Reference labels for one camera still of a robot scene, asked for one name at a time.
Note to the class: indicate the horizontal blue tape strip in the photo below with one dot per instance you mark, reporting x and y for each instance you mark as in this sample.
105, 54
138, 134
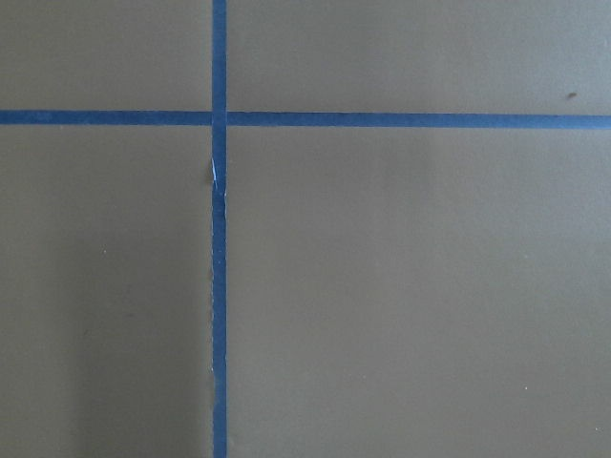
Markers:
307, 119

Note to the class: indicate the vertical blue tape strip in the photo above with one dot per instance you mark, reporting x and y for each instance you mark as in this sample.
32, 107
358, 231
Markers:
218, 228

